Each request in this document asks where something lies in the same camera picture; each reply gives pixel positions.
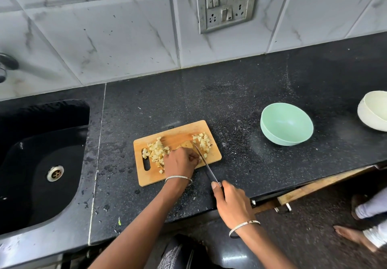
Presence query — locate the person's left forearm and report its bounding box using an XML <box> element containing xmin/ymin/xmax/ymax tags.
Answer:
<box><xmin>88</xmin><ymin>179</ymin><xmax>191</xmax><ymax>269</ymax></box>

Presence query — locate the pile of diced potato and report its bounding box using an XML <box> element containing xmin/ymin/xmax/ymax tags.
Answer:
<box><xmin>192</xmin><ymin>132</ymin><xmax>213</xmax><ymax>159</ymax></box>
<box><xmin>142</xmin><ymin>137</ymin><xmax>171</xmax><ymax>174</ymax></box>

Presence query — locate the wooden drawer front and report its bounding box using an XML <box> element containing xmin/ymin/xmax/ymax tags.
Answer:
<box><xmin>252</xmin><ymin>164</ymin><xmax>378</xmax><ymax>215</ymax></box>

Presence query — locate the grey wall switch socket panel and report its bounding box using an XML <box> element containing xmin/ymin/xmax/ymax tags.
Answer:
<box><xmin>195</xmin><ymin>0</ymin><xmax>259</xmax><ymax>34</ymax></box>

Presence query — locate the metal drawer handle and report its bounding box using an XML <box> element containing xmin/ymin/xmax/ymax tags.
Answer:
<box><xmin>250</xmin><ymin>199</ymin><xmax>292</xmax><ymax>214</ymax></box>

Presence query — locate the dark tap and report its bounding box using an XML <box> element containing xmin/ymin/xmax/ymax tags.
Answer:
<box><xmin>0</xmin><ymin>53</ymin><xmax>20</xmax><ymax>84</ymax></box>

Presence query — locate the wooden cutting board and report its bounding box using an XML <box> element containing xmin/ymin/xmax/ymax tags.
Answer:
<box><xmin>133</xmin><ymin>120</ymin><xmax>222</xmax><ymax>187</ymax></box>

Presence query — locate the person's right hand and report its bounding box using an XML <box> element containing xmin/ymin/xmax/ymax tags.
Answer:
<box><xmin>211</xmin><ymin>180</ymin><xmax>258</xmax><ymax>232</ymax></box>

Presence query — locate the steel kitchen knife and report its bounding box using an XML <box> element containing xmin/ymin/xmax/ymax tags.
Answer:
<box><xmin>192</xmin><ymin>142</ymin><xmax>226</xmax><ymax>200</ymax></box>

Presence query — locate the white trouser leg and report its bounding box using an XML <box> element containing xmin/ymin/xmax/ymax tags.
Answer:
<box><xmin>362</xmin><ymin>220</ymin><xmax>387</xmax><ymax>249</ymax></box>
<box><xmin>355</xmin><ymin>187</ymin><xmax>387</xmax><ymax>220</ymax></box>

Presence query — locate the person's left hand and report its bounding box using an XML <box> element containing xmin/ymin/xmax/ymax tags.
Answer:
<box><xmin>163</xmin><ymin>147</ymin><xmax>200</xmax><ymax>180</ymax></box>

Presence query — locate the black kitchen sink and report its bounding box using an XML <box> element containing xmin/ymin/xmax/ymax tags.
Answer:
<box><xmin>0</xmin><ymin>100</ymin><xmax>91</xmax><ymax>236</ymax></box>

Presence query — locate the dark patterned garment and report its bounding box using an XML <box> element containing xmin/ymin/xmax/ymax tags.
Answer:
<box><xmin>157</xmin><ymin>234</ymin><xmax>212</xmax><ymax>269</ymax></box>

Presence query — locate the steel sink drain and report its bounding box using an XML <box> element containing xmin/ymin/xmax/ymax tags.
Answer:
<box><xmin>47</xmin><ymin>165</ymin><xmax>64</xmax><ymax>182</ymax></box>

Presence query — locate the person's bare foot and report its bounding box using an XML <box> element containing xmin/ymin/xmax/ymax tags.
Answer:
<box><xmin>333</xmin><ymin>225</ymin><xmax>378</xmax><ymax>252</ymax></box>
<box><xmin>351</xmin><ymin>194</ymin><xmax>372</xmax><ymax>220</ymax></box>

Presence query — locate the person's right forearm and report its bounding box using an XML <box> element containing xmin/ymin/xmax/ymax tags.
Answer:
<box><xmin>230</xmin><ymin>222</ymin><xmax>298</xmax><ymax>269</ymax></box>

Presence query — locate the cream bowl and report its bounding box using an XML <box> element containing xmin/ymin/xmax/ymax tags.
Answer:
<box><xmin>357</xmin><ymin>90</ymin><xmax>387</xmax><ymax>132</ymax></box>

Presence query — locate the silver bangle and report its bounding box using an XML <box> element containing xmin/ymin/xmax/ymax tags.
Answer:
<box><xmin>164</xmin><ymin>175</ymin><xmax>193</xmax><ymax>187</ymax></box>
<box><xmin>229</xmin><ymin>220</ymin><xmax>261</xmax><ymax>239</ymax></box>

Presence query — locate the mint green bowl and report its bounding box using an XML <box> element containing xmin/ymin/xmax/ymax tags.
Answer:
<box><xmin>260</xmin><ymin>103</ymin><xmax>314</xmax><ymax>146</ymax></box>

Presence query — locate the potato slice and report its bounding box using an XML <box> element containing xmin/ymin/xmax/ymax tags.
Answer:
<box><xmin>175</xmin><ymin>141</ymin><xmax>194</xmax><ymax>152</ymax></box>

